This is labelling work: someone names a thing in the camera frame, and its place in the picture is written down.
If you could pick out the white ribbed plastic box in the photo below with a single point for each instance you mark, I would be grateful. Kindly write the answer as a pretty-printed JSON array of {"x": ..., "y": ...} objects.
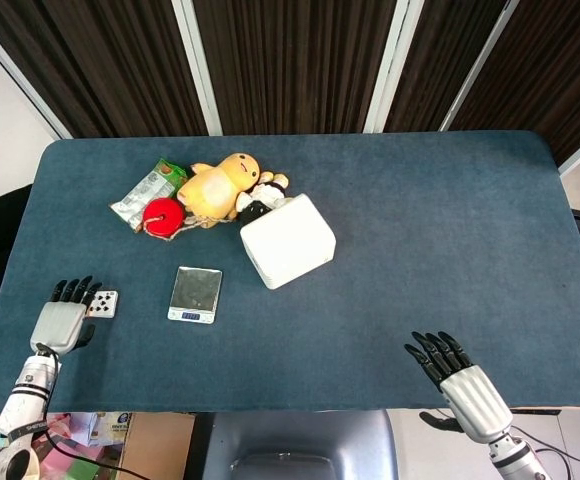
[{"x": 290, "y": 242}]

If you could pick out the small doll in black dress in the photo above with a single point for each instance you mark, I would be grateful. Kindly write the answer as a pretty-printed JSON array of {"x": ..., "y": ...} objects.
[{"x": 260, "y": 200}]

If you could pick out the grey robot body cover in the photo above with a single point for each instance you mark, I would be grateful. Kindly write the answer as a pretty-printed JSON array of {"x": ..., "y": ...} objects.
[{"x": 295, "y": 445}]

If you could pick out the colourful packages pile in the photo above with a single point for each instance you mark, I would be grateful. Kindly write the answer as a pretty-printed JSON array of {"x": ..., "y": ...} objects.
[{"x": 87, "y": 440}]

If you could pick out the playing card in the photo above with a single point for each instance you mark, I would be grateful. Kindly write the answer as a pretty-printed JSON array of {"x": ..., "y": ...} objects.
[{"x": 105, "y": 304}]

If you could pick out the brown cardboard box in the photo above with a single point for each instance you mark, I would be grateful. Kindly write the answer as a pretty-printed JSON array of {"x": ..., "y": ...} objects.
[{"x": 162, "y": 445}]

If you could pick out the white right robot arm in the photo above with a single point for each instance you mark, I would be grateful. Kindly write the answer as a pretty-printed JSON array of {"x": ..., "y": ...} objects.
[{"x": 515, "y": 457}]

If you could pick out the red round disc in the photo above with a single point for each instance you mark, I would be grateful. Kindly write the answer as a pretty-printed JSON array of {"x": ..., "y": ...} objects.
[{"x": 163, "y": 217}]

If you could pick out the blue table cloth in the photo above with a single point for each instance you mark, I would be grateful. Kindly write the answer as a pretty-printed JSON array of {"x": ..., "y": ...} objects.
[{"x": 395, "y": 260}]

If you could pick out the brown slatted screen panel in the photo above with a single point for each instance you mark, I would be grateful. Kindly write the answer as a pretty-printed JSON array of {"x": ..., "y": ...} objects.
[
  {"x": 295, "y": 60},
  {"x": 560, "y": 70},
  {"x": 105, "y": 60},
  {"x": 445, "y": 55}
]

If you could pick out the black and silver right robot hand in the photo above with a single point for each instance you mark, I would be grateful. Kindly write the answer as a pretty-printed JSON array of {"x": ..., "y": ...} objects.
[{"x": 475, "y": 400}]

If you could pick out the yellow plush toy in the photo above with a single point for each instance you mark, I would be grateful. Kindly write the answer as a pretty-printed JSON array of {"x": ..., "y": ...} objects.
[{"x": 217, "y": 187}]

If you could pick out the silver and green snack packet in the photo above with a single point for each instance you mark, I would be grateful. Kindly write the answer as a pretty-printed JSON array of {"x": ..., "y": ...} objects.
[{"x": 142, "y": 192}]

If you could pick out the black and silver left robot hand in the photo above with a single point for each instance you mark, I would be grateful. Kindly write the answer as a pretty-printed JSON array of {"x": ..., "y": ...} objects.
[{"x": 59, "y": 322}]

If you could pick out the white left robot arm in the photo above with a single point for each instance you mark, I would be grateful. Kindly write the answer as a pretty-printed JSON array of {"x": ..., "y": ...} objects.
[{"x": 25, "y": 400}]

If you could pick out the digital kitchen scale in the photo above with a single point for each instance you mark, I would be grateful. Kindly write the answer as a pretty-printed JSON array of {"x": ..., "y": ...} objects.
[{"x": 196, "y": 290}]

